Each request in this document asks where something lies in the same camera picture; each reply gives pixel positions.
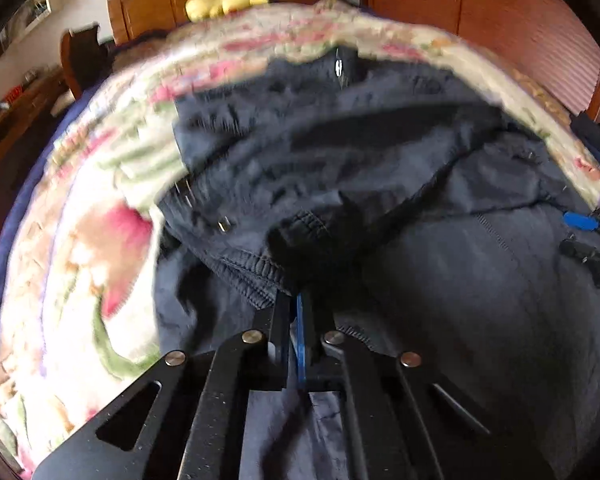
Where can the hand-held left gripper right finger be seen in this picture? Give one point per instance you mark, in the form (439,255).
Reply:
(302,345)

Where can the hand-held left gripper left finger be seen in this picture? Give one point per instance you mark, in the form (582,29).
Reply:
(280,330)

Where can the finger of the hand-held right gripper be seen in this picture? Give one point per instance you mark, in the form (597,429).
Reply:
(577,252)
(577,220)

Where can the black jacket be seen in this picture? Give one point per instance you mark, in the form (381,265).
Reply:
(380,160)

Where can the floral blanket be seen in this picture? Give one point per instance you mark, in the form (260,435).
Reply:
(105,260)

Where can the wooden louvred wardrobe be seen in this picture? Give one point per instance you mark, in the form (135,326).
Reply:
(480,10)

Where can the yellow plush toy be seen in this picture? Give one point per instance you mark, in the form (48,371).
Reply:
(220,2)

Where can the wooden chair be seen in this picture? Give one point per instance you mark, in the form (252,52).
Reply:
(85,60)

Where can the wooden desk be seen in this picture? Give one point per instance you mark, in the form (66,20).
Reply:
(10,125)

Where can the wooden bed headboard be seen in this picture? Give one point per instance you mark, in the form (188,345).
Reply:
(145,5)

